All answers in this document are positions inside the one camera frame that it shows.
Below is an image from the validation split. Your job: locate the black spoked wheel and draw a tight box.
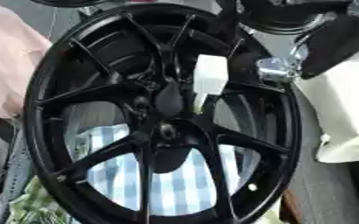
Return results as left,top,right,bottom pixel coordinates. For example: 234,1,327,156
21,3,304,224

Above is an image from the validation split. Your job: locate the black round object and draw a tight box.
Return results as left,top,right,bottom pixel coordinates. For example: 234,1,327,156
236,0,328,36

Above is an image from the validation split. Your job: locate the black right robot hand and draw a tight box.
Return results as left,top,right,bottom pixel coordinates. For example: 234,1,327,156
227,52,265,88

